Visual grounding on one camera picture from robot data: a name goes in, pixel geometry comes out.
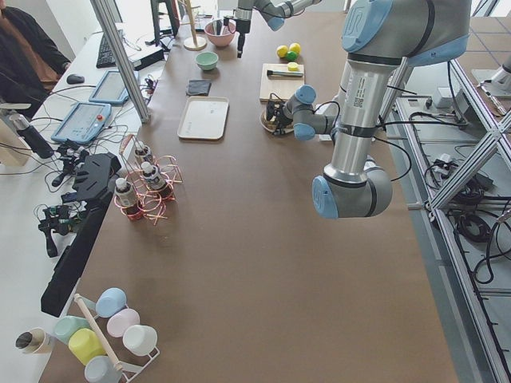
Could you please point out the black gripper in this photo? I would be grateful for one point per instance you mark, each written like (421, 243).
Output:
(280, 114)
(242, 25)

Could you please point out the white round plate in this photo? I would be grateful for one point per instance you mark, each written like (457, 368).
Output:
(273, 126)

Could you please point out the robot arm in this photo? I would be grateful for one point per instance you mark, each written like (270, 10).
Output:
(377, 36)
(273, 14)

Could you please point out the cream rabbit tray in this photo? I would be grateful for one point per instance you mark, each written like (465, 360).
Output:
(203, 118)

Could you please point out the pink bowl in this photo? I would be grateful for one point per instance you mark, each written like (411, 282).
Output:
(222, 40)

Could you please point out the steel ice scoop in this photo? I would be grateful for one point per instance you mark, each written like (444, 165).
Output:
(218, 27)

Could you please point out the wooden cutting board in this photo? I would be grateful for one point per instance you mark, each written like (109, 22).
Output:
(282, 86)

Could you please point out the mint green bowl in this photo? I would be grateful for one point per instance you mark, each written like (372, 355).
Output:
(207, 61)

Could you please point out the steel cylinder tool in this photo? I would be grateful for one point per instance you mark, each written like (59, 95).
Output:
(275, 73)

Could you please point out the wooden mug tree stand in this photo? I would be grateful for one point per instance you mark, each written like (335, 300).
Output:
(194, 42)

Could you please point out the green lime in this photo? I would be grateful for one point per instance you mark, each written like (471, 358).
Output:
(291, 56)

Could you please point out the yellow lemon near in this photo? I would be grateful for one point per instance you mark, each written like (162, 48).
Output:
(295, 47)

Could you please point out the half lemon slice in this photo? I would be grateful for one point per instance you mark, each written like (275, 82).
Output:
(292, 67)

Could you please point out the grey folded cloth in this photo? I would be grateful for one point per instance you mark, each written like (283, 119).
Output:
(198, 87)

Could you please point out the black keyboard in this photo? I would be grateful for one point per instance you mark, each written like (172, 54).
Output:
(105, 58)

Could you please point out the teach pendant far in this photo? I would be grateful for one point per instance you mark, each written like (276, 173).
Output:
(110, 89)

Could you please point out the teach pendant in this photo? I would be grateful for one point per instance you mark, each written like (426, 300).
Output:
(110, 89)
(83, 123)

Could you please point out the tea bottle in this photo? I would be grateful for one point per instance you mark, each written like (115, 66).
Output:
(144, 154)
(127, 199)
(154, 179)

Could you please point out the black computer mouse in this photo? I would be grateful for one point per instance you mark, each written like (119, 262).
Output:
(74, 79)

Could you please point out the teach pendant near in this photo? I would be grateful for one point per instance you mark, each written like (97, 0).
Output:
(83, 123)

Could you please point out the seated person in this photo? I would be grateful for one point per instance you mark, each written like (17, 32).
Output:
(31, 62)

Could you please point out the black water bottle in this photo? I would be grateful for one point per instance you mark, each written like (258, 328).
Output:
(31, 136)

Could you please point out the light blue cup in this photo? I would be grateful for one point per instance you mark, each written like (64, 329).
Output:
(111, 301)

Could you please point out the pink cup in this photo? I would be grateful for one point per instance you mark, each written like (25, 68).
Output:
(121, 321)

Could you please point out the white mint cup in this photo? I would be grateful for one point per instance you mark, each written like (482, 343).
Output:
(140, 339)

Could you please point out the yellow cup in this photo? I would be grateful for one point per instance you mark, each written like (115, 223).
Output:
(85, 345)

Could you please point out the green cup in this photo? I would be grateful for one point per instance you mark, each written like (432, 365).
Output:
(66, 326)

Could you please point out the grey blue cup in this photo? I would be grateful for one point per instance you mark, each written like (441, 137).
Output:
(100, 370)

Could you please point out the steel tumbler cup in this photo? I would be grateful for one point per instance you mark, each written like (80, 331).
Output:
(35, 340)

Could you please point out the aluminium frame post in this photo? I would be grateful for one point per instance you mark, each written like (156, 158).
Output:
(105, 18)

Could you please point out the copper wire bottle rack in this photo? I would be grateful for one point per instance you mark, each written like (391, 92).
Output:
(153, 207)

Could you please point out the white wire cup rack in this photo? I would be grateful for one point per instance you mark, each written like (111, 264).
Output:
(131, 371)

